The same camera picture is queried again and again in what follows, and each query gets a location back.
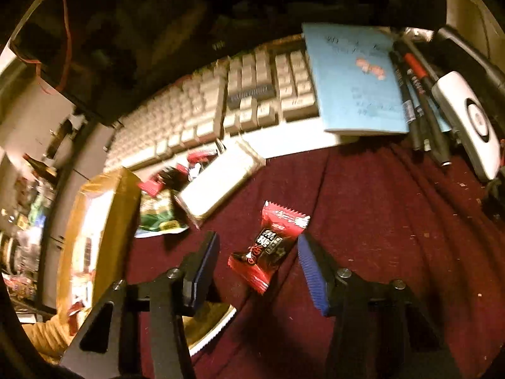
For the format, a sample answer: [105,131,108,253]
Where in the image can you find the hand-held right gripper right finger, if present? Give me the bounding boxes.
[297,233,463,379]

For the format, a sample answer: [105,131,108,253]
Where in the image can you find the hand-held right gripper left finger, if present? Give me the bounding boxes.
[59,231,221,379]

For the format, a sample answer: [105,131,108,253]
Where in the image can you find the red black candy packet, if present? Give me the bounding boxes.
[228,200,311,295]

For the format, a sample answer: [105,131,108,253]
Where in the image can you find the golden cardboard box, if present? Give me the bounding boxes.
[56,166,143,334]

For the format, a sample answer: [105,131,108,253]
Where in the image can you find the dark red cloth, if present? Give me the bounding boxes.
[126,138,505,379]

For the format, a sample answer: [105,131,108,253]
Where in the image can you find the green snack packet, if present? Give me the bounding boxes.
[134,188,190,239]

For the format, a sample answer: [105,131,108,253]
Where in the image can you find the white wrapped snack bar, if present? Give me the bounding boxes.
[174,137,267,230]

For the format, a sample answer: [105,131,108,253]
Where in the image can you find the small red candy packet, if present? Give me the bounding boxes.
[186,148,218,178]
[137,164,191,195]

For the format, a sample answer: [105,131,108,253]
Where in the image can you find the beige computer keyboard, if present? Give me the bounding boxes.
[103,35,341,174]

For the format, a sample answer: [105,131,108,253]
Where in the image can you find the dark glass bottle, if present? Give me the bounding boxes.
[23,153,60,185]

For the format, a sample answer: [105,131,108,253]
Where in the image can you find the light blue notebook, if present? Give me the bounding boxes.
[301,22,411,135]

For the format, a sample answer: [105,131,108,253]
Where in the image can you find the black marker pen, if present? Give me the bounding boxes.
[389,51,422,151]

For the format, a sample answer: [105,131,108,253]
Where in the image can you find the bunch of marker pens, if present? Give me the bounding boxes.
[392,41,453,167]

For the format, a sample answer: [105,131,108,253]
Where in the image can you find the white oval device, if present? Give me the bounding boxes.
[431,71,502,182]

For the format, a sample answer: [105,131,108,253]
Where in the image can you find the red cable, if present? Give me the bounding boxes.
[9,0,74,94]

